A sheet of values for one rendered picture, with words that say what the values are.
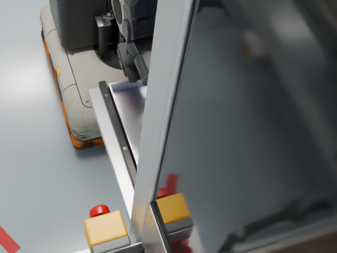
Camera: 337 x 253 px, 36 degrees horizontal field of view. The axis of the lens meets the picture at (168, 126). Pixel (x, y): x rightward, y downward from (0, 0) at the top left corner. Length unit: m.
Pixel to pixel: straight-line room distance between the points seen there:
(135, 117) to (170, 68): 0.75
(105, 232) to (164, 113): 0.43
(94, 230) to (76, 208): 1.14
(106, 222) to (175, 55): 0.54
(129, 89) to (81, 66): 0.83
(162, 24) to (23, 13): 2.22
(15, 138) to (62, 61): 0.40
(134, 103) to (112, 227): 0.41
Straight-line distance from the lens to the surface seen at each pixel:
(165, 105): 0.58
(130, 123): 1.26
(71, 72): 2.11
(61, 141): 2.25
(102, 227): 0.98
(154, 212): 0.80
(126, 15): 1.07
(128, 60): 1.19
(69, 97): 2.05
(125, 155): 1.19
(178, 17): 0.47
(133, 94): 1.31
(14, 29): 2.65
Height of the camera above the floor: 1.95
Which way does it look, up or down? 58 degrees down
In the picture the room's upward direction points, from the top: 12 degrees clockwise
